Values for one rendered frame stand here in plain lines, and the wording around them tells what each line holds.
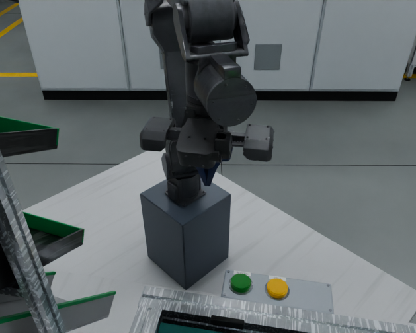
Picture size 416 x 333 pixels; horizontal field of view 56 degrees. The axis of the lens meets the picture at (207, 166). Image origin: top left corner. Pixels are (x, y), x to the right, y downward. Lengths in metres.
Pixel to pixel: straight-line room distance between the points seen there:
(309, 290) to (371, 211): 1.80
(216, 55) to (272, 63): 3.04
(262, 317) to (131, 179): 0.65
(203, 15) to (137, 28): 2.96
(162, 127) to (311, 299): 0.44
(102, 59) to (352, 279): 2.97
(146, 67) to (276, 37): 1.12
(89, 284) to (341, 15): 2.98
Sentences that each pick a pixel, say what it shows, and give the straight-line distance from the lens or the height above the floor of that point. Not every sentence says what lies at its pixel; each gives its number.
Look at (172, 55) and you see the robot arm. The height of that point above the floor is 1.35.
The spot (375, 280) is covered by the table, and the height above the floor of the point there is 0.86.
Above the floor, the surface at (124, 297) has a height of 0.86.
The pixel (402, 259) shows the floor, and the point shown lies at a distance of 2.35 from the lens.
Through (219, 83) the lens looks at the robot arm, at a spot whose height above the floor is 1.43.
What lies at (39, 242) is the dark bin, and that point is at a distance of 0.58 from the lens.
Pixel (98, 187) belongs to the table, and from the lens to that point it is 1.22.
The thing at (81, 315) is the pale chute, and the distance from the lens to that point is 0.66.
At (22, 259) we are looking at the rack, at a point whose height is 1.29.
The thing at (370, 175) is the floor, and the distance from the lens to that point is 2.88.
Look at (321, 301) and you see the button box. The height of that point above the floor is 0.96.
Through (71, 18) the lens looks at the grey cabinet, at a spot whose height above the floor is 0.73.
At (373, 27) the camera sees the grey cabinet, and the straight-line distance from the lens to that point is 3.62.
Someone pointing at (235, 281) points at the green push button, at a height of 0.97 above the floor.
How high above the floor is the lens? 1.59
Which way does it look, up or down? 35 degrees down
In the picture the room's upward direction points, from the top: straight up
